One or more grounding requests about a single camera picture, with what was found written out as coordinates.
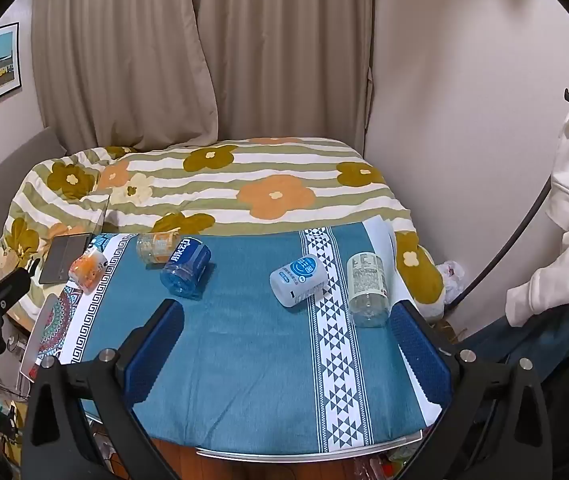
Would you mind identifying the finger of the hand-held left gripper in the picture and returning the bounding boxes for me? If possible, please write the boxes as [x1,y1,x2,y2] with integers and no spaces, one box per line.
[0,266,33,317]

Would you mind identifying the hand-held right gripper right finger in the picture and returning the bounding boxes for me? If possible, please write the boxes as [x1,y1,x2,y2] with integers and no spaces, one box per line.
[389,299,568,480]

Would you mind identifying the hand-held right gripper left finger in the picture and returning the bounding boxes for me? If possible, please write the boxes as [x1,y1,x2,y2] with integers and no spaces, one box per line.
[23,299,186,480]

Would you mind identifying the white cup with blue label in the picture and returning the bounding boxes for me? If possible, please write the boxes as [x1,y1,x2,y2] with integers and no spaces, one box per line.
[269,254,328,309]

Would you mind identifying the orange printed cup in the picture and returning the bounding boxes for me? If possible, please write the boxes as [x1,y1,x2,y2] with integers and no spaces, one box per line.
[68,247,110,296]

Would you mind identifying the clear cup with white label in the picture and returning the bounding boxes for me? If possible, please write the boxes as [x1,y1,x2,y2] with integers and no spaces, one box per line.
[347,252,392,329]

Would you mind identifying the blue translucent cup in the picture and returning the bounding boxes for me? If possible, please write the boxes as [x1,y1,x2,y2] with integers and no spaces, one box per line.
[159,237,213,301]

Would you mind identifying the clear cup with orange label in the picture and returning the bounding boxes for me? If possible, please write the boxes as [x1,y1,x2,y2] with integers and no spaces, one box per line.
[135,230,182,266]

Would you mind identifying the grey laptop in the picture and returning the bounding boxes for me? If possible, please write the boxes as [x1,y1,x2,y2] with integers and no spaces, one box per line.
[38,194,111,286]

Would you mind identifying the white plastic bag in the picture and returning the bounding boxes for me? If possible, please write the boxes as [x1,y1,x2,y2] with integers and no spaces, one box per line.
[437,259,468,307]

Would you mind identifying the blue patterned tablecloth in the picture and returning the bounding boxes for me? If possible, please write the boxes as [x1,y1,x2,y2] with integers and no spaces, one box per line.
[38,219,446,457]

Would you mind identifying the dark blue jeans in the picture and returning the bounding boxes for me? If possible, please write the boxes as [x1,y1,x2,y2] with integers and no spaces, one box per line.
[459,304,569,392]

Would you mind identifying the black curved tube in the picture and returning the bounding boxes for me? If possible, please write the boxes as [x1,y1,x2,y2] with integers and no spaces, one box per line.
[445,88,569,307]

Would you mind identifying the floral striped blanket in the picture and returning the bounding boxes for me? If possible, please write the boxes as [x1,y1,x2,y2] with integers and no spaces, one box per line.
[0,136,446,327]

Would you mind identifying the beige curtain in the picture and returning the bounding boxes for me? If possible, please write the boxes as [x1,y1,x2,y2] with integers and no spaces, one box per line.
[31,0,221,155]
[188,0,376,157]

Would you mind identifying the metal table frame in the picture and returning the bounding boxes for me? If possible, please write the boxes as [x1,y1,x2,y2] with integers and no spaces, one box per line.
[195,429,424,462]

